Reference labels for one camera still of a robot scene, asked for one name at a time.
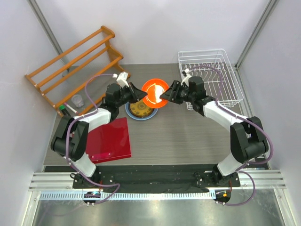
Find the orange plate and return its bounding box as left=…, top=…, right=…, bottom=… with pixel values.
left=142, top=78, right=169, bottom=109

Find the yellow patterned plate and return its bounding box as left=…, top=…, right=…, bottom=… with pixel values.
left=128, top=100, right=154, bottom=118

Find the light blue plate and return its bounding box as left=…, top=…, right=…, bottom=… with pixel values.
left=125, top=100, right=158, bottom=121

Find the white pink pen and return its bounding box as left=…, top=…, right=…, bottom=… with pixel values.
left=64, top=103, right=78, bottom=114

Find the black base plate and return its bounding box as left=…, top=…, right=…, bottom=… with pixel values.
left=70, top=164, right=240, bottom=194

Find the green highlighter marker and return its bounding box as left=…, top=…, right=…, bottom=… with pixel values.
left=59, top=105, right=70, bottom=116

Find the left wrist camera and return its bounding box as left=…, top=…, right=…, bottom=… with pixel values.
left=112, top=72, right=129, bottom=88

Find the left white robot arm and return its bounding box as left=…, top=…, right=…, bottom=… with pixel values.
left=50, top=82, right=147, bottom=188

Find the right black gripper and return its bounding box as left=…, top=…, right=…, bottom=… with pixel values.
left=159, top=80, right=195, bottom=105

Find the white wire dish rack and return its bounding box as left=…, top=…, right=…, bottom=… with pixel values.
left=178, top=49, right=244, bottom=112

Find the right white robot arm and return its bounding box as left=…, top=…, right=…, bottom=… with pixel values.
left=160, top=77, right=269, bottom=186

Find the red acrylic board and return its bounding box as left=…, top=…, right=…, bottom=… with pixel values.
left=86, top=117, right=132, bottom=164

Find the aluminium rail frame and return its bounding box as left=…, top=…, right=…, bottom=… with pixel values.
left=29, top=169, right=286, bottom=193

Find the white slotted cable duct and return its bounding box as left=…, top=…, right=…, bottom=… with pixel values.
left=40, top=190, right=216, bottom=201

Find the clear plastic cup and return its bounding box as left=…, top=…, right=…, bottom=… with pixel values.
left=71, top=94, right=84, bottom=108

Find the orange wooden rack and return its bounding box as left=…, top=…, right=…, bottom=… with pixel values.
left=25, top=25, right=125, bottom=116

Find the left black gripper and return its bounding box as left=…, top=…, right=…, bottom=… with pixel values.
left=115, top=82, right=146, bottom=108

